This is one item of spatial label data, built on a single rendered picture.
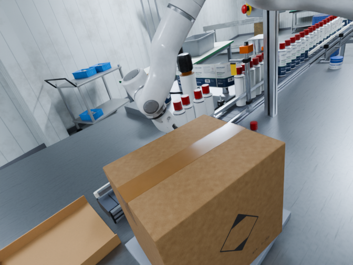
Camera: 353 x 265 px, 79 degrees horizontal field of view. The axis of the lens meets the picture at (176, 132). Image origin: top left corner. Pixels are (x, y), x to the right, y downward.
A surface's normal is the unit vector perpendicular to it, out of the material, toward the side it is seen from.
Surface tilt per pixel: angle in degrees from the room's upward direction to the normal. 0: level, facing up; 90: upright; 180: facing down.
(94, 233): 0
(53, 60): 90
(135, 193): 0
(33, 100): 90
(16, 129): 90
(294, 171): 0
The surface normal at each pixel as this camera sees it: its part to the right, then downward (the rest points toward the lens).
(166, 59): 0.57, -0.23
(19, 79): 0.81, 0.13
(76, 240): -0.21, -0.85
